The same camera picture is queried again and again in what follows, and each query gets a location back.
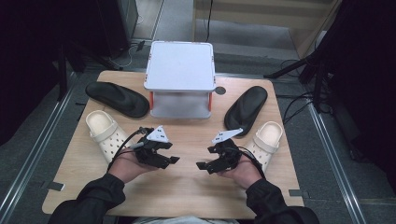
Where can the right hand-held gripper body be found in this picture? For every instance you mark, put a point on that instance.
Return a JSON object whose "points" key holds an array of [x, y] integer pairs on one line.
{"points": [[230, 155]]}

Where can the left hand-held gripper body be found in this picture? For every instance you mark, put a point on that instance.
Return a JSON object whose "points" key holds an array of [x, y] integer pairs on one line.
{"points": [[149, 154]]}

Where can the cream clog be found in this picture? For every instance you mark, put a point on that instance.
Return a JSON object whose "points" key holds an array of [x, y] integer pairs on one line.
{"points": [[106, 132], [268, 140]]}

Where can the black flip-flop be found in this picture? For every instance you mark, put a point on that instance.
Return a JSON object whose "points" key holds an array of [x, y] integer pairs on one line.
{"points": [[120, 99], [246, 107]]}

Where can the white two-tier shoe rack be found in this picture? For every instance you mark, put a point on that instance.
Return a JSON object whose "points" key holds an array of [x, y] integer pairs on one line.
{"points": [[180, 67]]}

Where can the person's right hand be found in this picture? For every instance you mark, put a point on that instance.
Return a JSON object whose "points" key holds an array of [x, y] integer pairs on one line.
{"points": [[247, 174]]}

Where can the person's left hand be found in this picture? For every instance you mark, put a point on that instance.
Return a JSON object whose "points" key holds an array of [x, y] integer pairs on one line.
{"points": [[126, 168]]}

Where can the grey plug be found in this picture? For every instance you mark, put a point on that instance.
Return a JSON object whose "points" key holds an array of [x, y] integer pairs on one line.
{"points": [[136, 145]]}

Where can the person's grey pants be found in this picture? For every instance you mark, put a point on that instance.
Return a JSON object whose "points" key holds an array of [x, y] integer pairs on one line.
{"points": [[186, 220]]}

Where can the round dark table grommet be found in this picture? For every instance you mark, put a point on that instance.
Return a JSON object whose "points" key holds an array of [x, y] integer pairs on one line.
{"points": [[220, 90]]}

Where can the black tripod stand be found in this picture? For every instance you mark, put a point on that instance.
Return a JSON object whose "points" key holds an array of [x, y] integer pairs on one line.
{"points": [[317, 77]]}

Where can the black metal stand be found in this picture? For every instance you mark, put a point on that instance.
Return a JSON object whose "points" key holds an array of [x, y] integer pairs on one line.
{"points": [[62, 71]]}

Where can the dark cabinet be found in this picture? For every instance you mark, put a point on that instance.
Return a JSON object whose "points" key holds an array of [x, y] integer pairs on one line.
{"points": [[121, 21]]}

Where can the light wooden cabinet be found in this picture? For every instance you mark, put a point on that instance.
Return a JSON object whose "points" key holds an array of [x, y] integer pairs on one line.
{"points": [[264, 12]]}

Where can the metal floor rail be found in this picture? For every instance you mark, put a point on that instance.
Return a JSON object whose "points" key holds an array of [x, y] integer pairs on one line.
{"points": [[34, 149], [334, 161]]}

